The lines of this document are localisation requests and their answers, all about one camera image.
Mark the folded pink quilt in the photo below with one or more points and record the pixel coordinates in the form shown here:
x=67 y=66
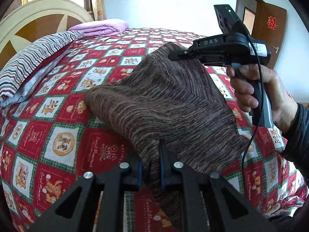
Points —
x=107 y=27

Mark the cream wooden headboard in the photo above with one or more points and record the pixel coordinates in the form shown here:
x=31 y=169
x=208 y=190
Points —
x=36 y=19

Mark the grey striped pillow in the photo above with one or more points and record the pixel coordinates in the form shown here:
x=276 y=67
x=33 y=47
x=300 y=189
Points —
x=24 y=63

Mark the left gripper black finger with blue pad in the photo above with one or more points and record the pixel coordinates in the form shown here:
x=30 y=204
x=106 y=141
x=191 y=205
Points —
x=94 y=200
x=207 y=201

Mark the red patchwork cartoon bedspread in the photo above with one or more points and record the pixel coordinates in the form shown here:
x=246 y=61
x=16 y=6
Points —
x=51 y=138

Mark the dark sleeve forearm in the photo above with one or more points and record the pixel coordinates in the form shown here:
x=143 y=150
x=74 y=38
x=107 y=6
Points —
x=296 y=149

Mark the brown striped knit sweater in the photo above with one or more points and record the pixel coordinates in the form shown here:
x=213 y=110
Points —
x=173 y=101

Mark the floral beige curtain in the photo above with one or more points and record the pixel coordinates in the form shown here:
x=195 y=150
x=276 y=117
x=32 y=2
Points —
x=100 y=10

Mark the person's right hand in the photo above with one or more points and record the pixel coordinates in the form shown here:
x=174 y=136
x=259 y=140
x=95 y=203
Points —
x=284 y=107

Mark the brown wooden door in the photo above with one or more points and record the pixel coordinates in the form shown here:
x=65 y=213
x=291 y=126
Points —
x=264 y=21

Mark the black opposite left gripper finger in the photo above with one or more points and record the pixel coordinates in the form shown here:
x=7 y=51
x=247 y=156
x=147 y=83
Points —
x=180 y=55

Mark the red double happiness decoration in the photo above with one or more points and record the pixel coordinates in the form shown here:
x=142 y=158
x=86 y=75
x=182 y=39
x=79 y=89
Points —
x=272 y=23

